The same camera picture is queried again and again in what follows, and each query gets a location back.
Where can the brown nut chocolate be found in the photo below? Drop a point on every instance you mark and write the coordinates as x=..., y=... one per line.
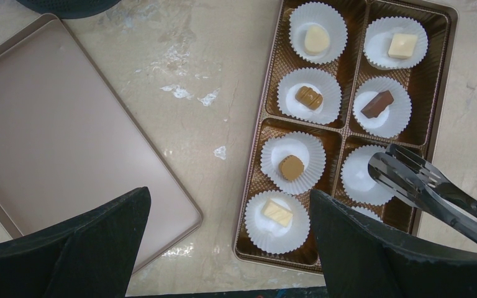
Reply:
x=309, y=98

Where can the white paper cup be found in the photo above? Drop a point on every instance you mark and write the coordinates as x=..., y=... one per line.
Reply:
x=356, y=180
x=394, y=118
x=325, y=16
x=368, y=213
x=378, y=39
x=322, y=83
x=269, y=236
x=307, y=148

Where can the cream square chocolate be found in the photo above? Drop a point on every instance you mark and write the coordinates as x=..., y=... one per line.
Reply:
x=402, y=46

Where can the caramel round chocolate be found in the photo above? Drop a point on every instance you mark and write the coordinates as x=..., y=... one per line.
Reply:
x=291, y=167

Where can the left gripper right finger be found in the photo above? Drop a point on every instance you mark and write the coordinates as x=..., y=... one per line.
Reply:
x=362, y=257

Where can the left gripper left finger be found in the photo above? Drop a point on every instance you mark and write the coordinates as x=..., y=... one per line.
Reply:
x=90, y=255

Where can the cream striped chocolate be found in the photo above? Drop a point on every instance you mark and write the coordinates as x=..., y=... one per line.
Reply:
x=277, y=213

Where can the white chocolate piece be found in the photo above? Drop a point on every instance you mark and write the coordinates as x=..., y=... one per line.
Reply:
x=317, y=40

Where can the brown box lid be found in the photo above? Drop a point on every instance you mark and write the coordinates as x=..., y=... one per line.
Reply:
x=68, y=145

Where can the black filament spool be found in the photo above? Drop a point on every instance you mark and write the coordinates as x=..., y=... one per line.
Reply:
x=69, y=9

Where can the metal tweezers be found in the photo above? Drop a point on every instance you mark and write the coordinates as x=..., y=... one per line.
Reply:
x=419, y=184

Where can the dark chocolate piece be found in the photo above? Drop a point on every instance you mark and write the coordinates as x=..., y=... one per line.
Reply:
x=378, y=104

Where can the brown chocolate box tray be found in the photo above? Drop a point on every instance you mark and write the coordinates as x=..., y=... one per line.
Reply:
x=425, y=83

